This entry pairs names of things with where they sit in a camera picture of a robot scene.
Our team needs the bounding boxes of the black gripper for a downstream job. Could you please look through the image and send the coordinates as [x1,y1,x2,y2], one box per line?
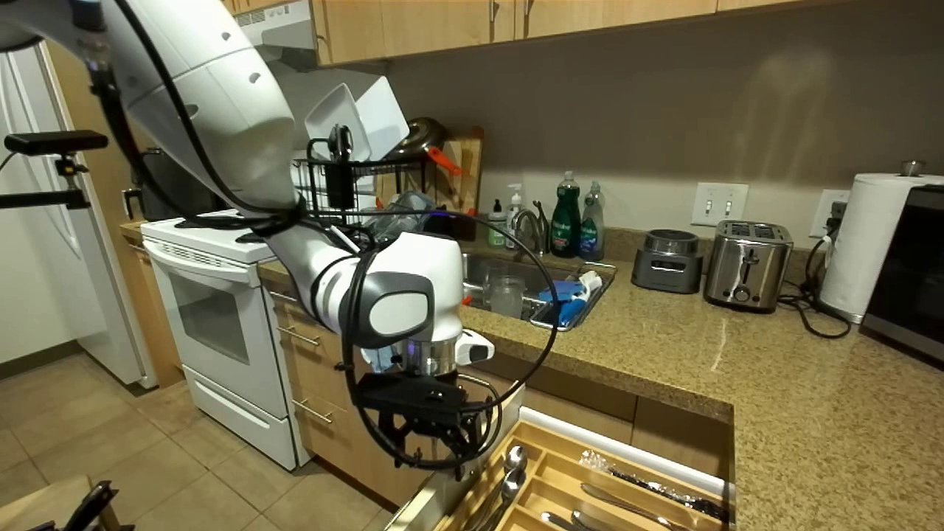
[350,374,493,463]

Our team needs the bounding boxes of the wooden cutlery drawer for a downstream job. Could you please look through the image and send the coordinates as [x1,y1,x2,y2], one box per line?
[384,407,735,531]

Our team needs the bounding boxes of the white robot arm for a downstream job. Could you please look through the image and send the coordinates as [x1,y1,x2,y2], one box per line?
[0,0,497,470]

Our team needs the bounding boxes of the steel kitchen sink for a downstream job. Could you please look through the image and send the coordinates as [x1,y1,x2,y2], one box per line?
[464,252,617,330]

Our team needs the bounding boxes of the white kitchen stove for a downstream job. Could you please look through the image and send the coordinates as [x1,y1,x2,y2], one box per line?
[141,211,306,470]

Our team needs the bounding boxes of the blue sponge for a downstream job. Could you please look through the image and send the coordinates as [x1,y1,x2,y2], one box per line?
[533,280,593,330]

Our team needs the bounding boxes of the green dish soap bottle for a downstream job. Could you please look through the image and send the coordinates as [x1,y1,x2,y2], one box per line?
[551,174,580,258]

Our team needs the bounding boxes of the clear soap bottle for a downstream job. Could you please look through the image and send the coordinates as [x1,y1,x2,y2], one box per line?
[577,183,604,261]

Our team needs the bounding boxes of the black dish rack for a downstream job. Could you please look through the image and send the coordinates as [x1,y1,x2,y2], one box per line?
[300,118,464,245]

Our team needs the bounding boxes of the grey small appliance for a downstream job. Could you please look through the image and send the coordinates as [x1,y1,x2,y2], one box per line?
[630,231,701,296]

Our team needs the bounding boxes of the white square plate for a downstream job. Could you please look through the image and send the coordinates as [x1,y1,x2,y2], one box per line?
[303,78,409,163]

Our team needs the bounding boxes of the silver toaster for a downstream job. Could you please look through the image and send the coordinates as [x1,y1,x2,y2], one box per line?
[701,221,794,312]

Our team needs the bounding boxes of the wooden upper cabinets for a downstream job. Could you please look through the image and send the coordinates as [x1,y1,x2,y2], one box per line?
[222,0,831,66]

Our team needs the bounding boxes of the black microwave oven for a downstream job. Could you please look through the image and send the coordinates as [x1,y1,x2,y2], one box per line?
[862,186,944,367]

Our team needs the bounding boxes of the paper towel roll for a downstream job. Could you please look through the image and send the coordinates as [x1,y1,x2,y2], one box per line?
[821,174,927,326]

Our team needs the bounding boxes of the wall light switch plate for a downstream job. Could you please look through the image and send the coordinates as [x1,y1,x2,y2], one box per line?
[691,183,750,228]

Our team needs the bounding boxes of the black power cable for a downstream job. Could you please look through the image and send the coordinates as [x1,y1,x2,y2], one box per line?
[778,233,854,343]

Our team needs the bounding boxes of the wall power outlet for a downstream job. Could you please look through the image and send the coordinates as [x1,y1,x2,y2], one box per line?
[810,190,849,236]

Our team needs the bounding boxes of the black camera stand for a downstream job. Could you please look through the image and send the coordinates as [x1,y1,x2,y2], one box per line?
[0,127,111,214]

